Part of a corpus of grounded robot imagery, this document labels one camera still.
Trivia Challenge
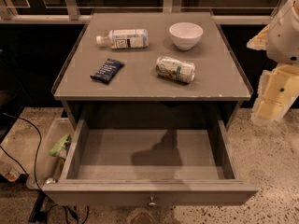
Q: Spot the grey top drawer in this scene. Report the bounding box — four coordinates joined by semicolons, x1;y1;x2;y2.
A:
44;121;257;206

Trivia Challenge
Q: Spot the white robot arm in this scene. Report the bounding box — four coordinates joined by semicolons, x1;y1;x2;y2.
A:
247;0;299;125

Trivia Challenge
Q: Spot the grey drawer cabinet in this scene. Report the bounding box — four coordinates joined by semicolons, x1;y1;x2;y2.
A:
52;12;252;122

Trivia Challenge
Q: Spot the metal top drawer knob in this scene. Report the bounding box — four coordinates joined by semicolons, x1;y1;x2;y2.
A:
148;196;157;207

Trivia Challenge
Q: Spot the green white soda can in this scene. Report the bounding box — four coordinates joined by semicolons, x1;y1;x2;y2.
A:
156;56;195;84

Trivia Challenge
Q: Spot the white ceramic bowl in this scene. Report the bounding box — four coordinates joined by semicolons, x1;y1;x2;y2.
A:
169;22;204;50

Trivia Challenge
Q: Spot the clear plastic water bottle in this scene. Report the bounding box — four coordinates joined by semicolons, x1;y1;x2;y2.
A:
96;29;149;49

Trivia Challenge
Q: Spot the dark blue snack packet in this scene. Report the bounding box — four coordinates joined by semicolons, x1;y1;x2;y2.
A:
90;59;124;84

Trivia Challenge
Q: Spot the metal window railing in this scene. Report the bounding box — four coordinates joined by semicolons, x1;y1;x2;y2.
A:
0;0;287;24

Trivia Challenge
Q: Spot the green snack bag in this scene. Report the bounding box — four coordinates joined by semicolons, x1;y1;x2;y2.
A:
50;133;72;160

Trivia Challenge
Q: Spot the clear plastic storage bin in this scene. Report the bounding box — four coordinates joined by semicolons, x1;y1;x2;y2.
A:
26;118;74;189

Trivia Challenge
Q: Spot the black cable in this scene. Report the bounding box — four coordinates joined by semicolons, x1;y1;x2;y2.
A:
0;112;43;189

